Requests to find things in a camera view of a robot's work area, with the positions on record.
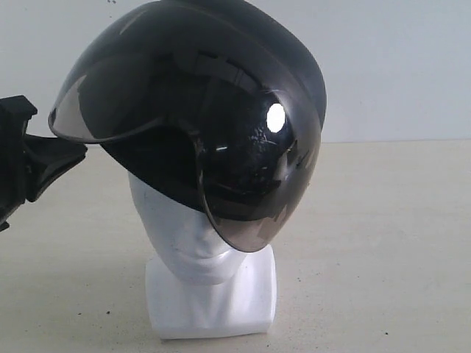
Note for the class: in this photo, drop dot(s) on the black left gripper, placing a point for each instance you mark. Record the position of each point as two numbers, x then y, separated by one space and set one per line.
29 163

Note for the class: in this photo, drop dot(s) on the black helmet with tinted visor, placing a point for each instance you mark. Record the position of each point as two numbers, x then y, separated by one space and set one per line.
214 104

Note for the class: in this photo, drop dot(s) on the white mannequin head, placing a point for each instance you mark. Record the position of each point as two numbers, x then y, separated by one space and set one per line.
197 286

